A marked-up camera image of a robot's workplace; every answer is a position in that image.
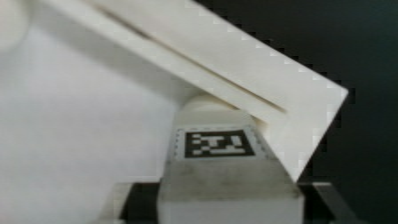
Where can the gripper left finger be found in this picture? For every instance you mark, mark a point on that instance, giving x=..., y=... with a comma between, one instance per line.
x=130, y=204

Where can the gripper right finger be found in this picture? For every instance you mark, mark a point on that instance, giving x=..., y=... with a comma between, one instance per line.
x=326, y=206

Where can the white table leg with tag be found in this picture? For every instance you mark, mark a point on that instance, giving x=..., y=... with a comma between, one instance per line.
x=226, y=185

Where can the white square tabletop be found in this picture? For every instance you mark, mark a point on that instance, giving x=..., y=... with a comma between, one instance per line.
x=107, y=61

